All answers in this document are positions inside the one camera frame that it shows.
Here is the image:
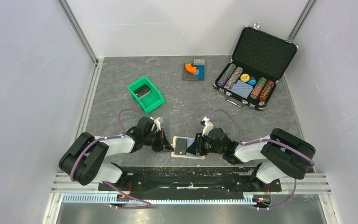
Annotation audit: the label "blue dealer chip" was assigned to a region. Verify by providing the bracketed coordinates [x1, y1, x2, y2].
[247, 78, 257, 86]

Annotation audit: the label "grey lego brick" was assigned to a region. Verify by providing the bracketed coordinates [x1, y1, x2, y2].
[193, 59, 205, 66]

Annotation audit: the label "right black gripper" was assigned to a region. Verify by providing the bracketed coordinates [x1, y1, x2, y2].
[186, 132, 224, 156]

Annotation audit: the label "blue lego bricks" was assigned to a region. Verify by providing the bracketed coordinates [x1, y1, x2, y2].
[193, 65, 205, 81]

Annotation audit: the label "black card in holder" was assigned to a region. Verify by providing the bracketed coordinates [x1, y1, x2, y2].
[174, 137, 188, 155]

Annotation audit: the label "orange black chip stack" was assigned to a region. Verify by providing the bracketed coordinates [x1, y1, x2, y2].
[258, 80, 275, 106]

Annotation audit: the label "green red chip stack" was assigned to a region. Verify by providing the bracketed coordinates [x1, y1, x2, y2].
[250, 77, 267, 99]

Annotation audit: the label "grey lego baseplate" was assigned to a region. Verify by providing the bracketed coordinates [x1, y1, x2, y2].
[181, 68, 197, 81]

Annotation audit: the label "purple green chip stack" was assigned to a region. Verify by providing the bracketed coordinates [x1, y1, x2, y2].
[217, 63, 237, 87]

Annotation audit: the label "dark card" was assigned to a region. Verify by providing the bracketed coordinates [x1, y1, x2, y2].
[134, 84, 151, 99]

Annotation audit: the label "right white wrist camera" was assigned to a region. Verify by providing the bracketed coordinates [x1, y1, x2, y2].
[200, 116, 213, 136]

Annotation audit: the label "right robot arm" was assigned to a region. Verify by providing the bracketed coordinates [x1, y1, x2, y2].
[186, 128, 316, 190]

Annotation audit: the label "blue playing card deck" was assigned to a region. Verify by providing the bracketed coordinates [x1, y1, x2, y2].
[230, 81, 254, 99]

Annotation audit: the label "beige leather card holder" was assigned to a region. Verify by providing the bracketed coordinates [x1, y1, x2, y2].
[171, 136, 205, 160]

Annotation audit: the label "yellow dealer chip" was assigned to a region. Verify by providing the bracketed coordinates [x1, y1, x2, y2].
[240, 73, 251, 83]

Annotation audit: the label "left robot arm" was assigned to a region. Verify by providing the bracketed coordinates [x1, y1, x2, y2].
[58, 116, 174, 190]

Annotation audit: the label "orange curved lego piece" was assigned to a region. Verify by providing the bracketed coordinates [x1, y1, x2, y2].
[185, 63, 197, 74]

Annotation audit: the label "white slotted cable duct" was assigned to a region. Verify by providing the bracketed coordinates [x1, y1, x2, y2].
[62, 192, 270, 206]

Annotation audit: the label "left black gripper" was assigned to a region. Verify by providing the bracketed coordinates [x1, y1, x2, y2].
[143, 128, 174, 153]

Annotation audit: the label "pink grey chip stack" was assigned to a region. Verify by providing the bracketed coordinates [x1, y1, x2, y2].
[224, 67, 243, 90]

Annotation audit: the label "green plastic bin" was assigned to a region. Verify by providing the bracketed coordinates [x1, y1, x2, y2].
[127, 76, 165, 114]

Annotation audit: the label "black poker chip case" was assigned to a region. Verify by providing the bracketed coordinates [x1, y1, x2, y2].
[213, 26, 298, 111]

